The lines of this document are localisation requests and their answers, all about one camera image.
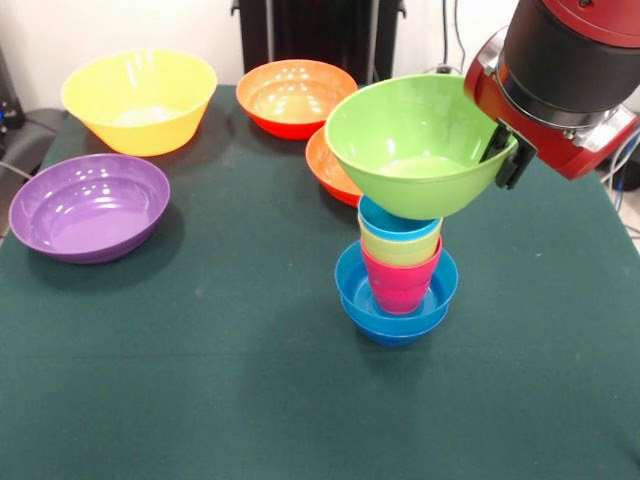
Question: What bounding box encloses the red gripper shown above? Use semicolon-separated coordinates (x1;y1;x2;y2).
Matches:
463;25;640;191

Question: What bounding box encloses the light green bowl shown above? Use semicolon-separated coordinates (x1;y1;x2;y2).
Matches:
324;73;519;221

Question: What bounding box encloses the light blue cup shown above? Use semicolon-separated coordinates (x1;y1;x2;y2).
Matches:
357;194;445;242

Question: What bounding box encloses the yellow-green cup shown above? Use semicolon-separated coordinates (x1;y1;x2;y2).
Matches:
358;215;445;267

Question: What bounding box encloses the red cup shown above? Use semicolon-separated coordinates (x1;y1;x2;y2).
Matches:
359;235;444;316

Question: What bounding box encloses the orange bowl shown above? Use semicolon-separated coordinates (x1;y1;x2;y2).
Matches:
235;58;359;141
305;125;362;208

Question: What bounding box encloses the light blue bowl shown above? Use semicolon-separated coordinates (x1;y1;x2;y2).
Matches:
334;239;460;322

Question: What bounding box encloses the dark blue bowl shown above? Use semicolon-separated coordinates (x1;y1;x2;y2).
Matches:
340;299;450;349

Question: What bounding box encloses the dark green tablecloth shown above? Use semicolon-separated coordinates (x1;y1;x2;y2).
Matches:
0;83;640;480

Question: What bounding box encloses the large yellow bowl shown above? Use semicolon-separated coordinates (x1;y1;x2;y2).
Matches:
60;49;219;158

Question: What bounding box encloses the purple bowl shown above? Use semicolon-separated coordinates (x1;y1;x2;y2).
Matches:
8;152;172;265

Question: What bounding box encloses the black chair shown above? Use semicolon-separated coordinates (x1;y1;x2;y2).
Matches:
0;107;68;181

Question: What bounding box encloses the grey blue cable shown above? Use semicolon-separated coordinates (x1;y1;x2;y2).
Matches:
599;124;640;194

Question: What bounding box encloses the black wall cable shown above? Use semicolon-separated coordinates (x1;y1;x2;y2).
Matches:
451;0;469;71

